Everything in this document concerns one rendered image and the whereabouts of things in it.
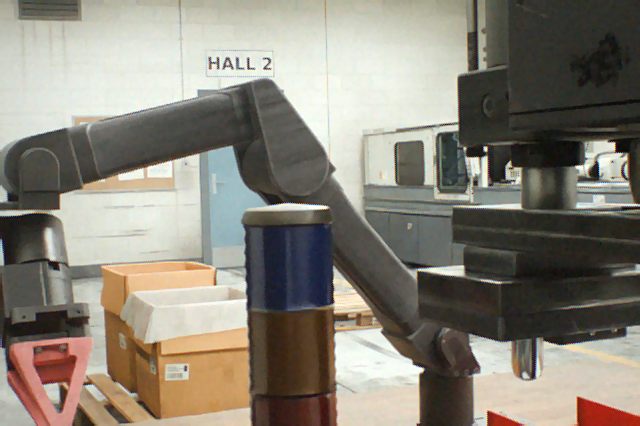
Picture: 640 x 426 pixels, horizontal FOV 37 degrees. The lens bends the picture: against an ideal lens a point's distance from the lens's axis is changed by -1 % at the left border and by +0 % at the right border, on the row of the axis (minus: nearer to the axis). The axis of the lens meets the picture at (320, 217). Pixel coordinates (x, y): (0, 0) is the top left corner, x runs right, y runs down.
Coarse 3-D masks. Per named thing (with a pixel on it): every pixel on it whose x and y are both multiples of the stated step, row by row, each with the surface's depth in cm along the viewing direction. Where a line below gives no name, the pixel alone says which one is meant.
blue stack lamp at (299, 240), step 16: (304, 224) 39; (320, 224) 39; (256, 240) 39; (272, 240) 38; (288, 240) 38; (304, 240) 38; (320, 240) 39; (256, 256) 39; (272, 256) 38; (288, 256) 38; (304, 256) 38; (320, 256) 39; (256, 272) 39; (272, 272) 38; (288, 272) 38; (304, 272) 38; (320, 272) 39; (256, 288) 39; (272, 288) 38; (288, 288) 38; (304, 288) 38; (320, 288) 39; (256, 304) 39; (272, 304) 38; (288, 304) 38; (304, 304) 38; (320, 304) 39
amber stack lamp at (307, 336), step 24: (264, 312) 39; (288, 312) 39; (312, 312) 39; (264, 336) 39; (288, 336) 38; (312, 336) 39; (264, 360) 39; (288, 360) 38; (312, 360) 39; (264, 384) 39; (288, 384) 38; (312, 384) 39; (336, 384) 40
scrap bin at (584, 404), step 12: (588, 408) 100; (600, 408) 98; (612, 408) 97; (492, 420) 96; (504, 420) 94; (516, 420) 93; (588, 420) 100; (600, 420) 98; (612, 420) 97; (624, 420) 95; (636, 420) 93
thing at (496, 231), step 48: (576, 144) 61; (528, 192) 63; (576, 192) 63; (480, 240) 64; (528, 240) 59; (576, 240) 55; (624, 240) 52; (432, 288) 64; (480, 288) 58; (528, 288) 57; (576, 288) 59; (624, 288) 60; (480, 336) 59; (528, 336) 57; (576, 336) 62; (624, 336) 63
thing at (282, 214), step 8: (256, 208) 39; (264, 208) 39; (272, 208) 39; (280, 208) 39; (288, 208) 39; (296, 208) 39; (304, 208) 39; (312, 208) 39; (320, 208) 39; (328, 208) 39; (248, 216) 39; (256, 216) 39; (264, 216) 38; (272, 216) 38; (280, 216) 38; (288, 216) 38; (296, 216) 38; (304, 216) 38; (312, 216) 38; (320, 216) 39; (328, 216) 39; (248, 224) 39; (256, 224) 38; (264, 224) 38; (272, 224) 38; (280, 224) 38; (288, 224) 38; (296, 224) 38
